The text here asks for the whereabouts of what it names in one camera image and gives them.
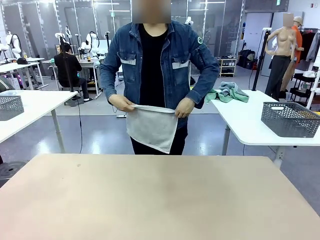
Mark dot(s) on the person's left hand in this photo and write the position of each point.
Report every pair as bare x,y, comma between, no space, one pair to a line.
186,107

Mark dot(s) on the person's right hand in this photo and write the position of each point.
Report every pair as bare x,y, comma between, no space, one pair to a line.
120,103

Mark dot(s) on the white terry towel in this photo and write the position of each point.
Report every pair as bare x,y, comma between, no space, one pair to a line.
150,130

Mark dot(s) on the green terry towel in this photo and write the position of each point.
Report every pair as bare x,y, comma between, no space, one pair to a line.
237,96

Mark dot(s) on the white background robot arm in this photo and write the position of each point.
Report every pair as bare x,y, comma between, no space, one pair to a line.
91,42
13,43

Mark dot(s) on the person's right forearm denim sleeve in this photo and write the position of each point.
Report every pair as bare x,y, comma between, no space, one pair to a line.
110,87

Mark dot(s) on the person's left forearm denim sleeve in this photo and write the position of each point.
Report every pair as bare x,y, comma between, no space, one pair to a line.
205,87

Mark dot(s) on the grey plastic lattice basket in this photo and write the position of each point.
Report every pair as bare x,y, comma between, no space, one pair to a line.
11,107
287,122

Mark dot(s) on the blue-grey towel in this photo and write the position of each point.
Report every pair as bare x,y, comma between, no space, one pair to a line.
226,86

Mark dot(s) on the grey workbench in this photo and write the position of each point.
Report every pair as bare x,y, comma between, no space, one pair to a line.
90,63

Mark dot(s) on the person in denim jacket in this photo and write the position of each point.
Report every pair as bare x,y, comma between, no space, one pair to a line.
152,62

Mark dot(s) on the shoe shelf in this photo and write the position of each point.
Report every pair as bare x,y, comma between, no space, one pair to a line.
227,66

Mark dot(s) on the white side table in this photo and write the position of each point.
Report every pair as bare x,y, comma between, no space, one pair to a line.
250,125
37,105

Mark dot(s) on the seated person in black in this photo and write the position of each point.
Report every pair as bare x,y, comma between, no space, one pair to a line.
66,65

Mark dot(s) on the black bags pile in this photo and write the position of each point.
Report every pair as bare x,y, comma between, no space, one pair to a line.
247,60

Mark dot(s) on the black cap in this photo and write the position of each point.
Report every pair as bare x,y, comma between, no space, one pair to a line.
22,60

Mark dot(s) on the white background desk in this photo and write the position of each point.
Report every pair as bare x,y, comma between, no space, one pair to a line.
20,66

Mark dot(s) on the bare mannequin with dark trousers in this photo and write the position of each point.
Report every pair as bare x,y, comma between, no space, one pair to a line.
282,40

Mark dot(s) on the black shelf cart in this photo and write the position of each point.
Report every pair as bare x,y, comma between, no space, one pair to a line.
302,87

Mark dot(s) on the black weighted stand base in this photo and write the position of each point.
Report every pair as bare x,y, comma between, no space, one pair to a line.
12,172

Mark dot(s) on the mannequin with orange shirt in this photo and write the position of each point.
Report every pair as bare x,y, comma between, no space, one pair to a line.
298,37

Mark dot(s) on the rack of dark clothes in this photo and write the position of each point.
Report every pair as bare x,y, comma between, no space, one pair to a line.
311,45

